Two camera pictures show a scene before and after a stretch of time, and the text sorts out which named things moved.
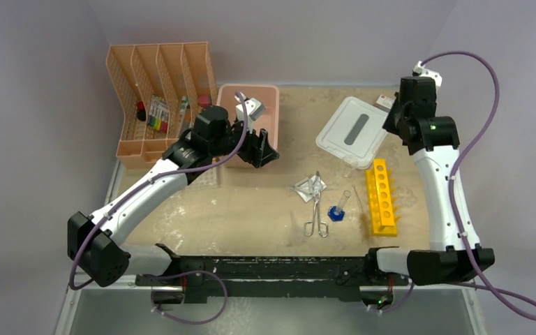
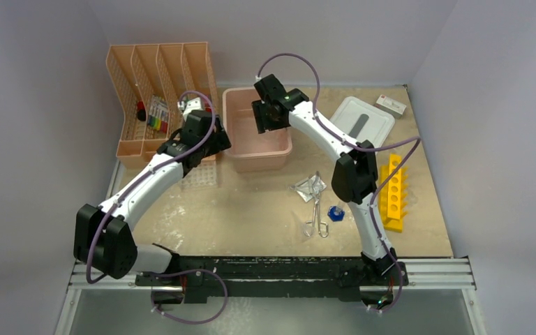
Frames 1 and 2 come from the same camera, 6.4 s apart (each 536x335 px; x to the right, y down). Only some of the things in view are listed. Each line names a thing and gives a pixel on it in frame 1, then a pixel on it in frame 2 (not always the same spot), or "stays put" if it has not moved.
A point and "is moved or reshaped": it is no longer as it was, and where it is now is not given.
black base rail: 269,279 stays put
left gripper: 258,152 to 220,142
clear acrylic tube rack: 209,178 stays put
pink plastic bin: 268,96 is moved or reshaped
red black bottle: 142,114 stays put
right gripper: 390,124 to 264,123
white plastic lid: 354,132 stays put
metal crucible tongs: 310,227 stays put
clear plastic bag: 310,188 stays put
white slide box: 385,102 stays put
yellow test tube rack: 382,197 is moved or reshaped
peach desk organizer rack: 158,88 stays put
